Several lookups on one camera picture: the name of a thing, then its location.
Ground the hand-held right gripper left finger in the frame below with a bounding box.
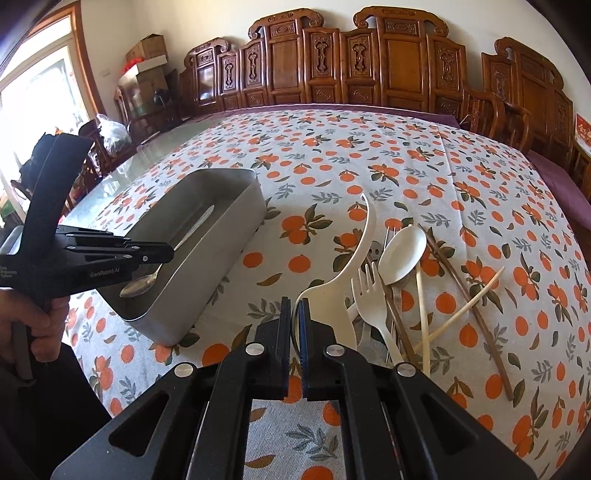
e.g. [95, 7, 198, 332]
[51, 298, 293, 480]

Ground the rectangular metal tray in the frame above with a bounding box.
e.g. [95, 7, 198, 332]
[104, 167, 269, 348]

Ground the person's dark clothing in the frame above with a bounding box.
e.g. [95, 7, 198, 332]
[0, 342, 114, 480]

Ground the person's left hand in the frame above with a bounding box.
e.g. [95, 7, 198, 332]
[0, 293, 71, 365]

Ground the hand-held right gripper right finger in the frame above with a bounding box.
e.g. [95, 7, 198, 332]
[298, 299, 539, 480]

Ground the window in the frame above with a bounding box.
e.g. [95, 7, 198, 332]
[0, 41, 100, 167]

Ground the metal fork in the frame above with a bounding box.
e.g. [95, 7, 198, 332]
[383, 224, 404, 352]

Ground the glass-front wooden cabinet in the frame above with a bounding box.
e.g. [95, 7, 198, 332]
[115, 69, 182, 137]

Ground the wooden armchair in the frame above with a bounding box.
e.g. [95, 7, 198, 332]
[462, 90, 532, 153]

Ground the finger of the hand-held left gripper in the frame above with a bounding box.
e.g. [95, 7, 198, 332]
[57, 226, 139, 248]
[67, 242, 177, 271]

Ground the red calendar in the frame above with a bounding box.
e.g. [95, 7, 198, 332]
[573, 113, 591, 158]

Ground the brown wooden chopstick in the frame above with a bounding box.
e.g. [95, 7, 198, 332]
[385, 284, 421, 370]
[417, 225, 515, 401]

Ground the carved wooden bench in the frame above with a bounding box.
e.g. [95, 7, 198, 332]
[240, 11, 345, 109]
[179, 38, 243, 118]
[480, 37, 578, 160]
[339, 6, 469, 123]

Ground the orange fruit print tablecloth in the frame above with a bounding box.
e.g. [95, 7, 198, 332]
[65, 108, 591, 480]

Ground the cardboard boxes stack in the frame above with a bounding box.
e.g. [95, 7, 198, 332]
[117, 55, 168, 88]

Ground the plain metal spoon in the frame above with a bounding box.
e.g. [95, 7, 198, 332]
[120, 207, 218, 298]

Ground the wooden dining chair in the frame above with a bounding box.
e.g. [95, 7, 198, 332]
[76, 122, 118, 181]

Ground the white hooked-handle ladle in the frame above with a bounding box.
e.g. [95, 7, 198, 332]
[294, 192, 385, 354]

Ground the cream plastic spoon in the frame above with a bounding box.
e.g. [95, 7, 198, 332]
[378, 225, 428, 296]

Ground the long purple cushion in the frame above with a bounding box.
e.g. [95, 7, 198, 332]
[222, 102, 462, 128]

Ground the purple seat cushion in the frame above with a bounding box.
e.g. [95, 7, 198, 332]
[526, 150, 591, 217]

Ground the white plastic fork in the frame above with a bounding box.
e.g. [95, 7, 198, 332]
[351, 262, 408, 370]

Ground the white plastic bag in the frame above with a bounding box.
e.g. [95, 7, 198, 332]
[95, 113, 133, 154]

